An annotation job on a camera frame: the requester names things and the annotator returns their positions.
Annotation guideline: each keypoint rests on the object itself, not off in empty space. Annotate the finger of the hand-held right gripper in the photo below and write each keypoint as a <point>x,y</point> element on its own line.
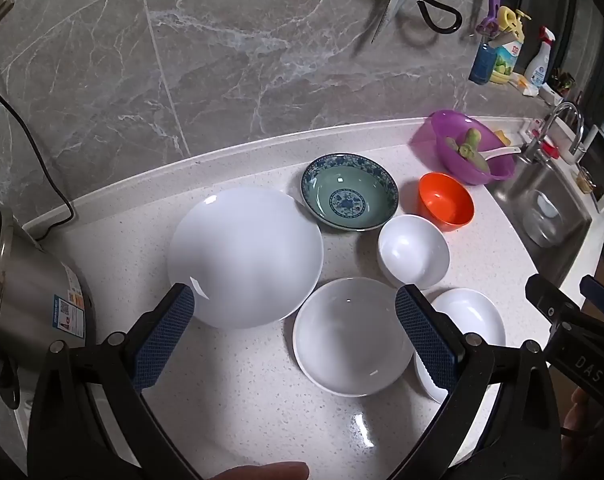
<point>549,300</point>
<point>602,292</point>

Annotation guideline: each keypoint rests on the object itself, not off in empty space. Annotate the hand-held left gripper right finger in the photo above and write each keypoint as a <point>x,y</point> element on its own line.
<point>424,340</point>

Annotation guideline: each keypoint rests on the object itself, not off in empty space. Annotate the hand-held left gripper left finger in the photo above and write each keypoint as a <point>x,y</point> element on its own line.
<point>167,335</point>

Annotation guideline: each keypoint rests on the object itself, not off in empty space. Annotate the wide shallow white bowl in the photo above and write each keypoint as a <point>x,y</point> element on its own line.
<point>347,335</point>

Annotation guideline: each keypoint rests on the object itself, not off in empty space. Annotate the small deep white bowl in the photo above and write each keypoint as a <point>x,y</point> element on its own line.
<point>414,252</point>

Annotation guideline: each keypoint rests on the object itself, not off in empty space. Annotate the large white plate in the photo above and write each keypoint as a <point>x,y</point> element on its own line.
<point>247,255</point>

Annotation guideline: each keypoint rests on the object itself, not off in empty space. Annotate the blue patterned bowl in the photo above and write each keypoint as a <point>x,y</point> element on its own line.
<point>344,200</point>

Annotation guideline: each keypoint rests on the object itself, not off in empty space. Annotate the person's right hand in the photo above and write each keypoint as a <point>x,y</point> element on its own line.
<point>579,410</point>

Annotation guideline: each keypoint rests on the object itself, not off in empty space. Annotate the person's left hand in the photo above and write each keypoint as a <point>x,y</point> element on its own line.
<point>262,471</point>

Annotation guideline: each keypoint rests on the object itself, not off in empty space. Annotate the small white plate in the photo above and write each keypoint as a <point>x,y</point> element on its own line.
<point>474,315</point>

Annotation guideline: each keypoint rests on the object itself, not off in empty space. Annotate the glass bowl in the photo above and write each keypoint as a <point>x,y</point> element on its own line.
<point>544,220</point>

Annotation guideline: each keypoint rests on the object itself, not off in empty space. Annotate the stainless steel sink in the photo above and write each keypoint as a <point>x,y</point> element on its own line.
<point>517,185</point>

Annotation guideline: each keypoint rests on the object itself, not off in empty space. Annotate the orange bowl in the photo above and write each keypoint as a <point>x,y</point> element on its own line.
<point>444,205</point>

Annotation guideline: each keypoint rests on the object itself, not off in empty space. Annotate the stainless steel rice cooker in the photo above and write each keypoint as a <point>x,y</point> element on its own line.
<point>27,300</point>

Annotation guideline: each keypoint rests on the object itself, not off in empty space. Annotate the small red plastic object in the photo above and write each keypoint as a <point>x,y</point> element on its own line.
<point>549,146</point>

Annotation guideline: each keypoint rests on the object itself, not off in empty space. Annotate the white spoon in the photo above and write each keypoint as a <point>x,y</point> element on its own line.
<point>504,152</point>

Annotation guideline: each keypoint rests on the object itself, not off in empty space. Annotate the yellow sponge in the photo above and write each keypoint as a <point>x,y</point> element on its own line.
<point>503,137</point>

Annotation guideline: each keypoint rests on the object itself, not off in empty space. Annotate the green vegetable piece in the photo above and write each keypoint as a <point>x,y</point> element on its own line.
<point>469,147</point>

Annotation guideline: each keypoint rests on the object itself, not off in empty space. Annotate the chrome faucet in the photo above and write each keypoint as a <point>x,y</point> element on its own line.
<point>569,110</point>

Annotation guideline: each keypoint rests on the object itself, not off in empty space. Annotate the purple plastic basin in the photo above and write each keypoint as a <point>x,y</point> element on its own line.
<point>442,140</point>

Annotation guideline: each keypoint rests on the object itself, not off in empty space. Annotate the small potted plant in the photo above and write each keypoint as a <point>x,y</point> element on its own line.
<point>563,82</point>

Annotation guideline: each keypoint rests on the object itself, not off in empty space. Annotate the white spray bottle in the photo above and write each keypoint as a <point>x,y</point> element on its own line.
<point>538,67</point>

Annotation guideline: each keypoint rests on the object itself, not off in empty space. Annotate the yellow dish soap bottle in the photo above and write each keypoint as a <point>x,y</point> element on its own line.
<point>507,55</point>

